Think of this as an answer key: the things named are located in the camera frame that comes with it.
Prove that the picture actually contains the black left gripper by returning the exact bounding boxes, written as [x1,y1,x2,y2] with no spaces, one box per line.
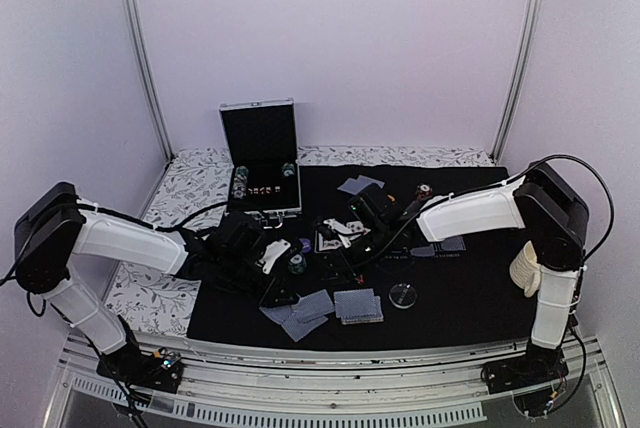
[217,252,300,309]

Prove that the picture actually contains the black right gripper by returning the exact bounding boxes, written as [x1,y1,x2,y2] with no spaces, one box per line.
[317,223,393,285]

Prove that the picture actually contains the face-up king card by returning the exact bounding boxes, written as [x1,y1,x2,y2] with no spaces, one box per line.
[315,230,344,253]

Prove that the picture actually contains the green poker chip pile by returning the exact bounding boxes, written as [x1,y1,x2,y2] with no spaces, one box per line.
[288,254,307,275]

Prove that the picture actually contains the blue patterned card deck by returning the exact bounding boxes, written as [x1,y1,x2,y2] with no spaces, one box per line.
[333,288,384,325]

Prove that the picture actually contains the purple small blind button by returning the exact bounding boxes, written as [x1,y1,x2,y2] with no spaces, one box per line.
[299,238,312,253]

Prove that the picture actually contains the clear dealer button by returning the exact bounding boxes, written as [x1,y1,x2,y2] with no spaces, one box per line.
[388,283,417,310]

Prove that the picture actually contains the long poker chip stack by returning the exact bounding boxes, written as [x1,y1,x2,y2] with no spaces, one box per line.
[231,166,249,200]

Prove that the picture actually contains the short poker chip stack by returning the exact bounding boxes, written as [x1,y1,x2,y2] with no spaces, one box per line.
[281,163,296,178]

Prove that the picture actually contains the orange black poker chips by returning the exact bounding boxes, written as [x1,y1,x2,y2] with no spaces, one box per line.
[415,184,432,199]

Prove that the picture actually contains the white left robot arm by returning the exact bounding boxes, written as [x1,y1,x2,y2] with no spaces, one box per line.
[9,182,299,382]

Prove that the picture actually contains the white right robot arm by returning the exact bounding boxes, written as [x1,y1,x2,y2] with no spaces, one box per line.
[302,165,536,351]

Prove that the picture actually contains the black poker mat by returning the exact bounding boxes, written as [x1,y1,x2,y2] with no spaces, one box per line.
[187,165,536,352]

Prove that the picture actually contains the red dice row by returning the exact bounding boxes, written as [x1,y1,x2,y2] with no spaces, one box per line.
[247,186,281,196]

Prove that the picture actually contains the aluminium poker chip case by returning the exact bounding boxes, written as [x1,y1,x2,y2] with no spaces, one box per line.
[219,98,302,229]

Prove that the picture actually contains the floral white tablecloth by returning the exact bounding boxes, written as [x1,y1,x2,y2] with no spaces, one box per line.
[105,146,495,337]

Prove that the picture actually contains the cream ribbed mug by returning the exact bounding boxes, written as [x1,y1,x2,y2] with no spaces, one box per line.
[509,241,541,298]

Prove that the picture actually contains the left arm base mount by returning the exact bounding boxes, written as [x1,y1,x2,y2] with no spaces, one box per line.
[96,338,184,394]

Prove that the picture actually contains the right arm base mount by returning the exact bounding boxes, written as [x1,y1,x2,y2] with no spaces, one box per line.
[480,340,569,394]

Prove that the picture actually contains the right aluminium frame post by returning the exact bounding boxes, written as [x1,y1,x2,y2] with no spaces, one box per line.
[490,0,543,162]

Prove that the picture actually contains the aluminium frame post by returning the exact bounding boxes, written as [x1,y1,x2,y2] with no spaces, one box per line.
[490,0,543,162]
[122,0,175,163]

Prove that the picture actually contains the left aluminium frame post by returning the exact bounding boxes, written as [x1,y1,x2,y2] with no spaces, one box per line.
[122,0,175,163]

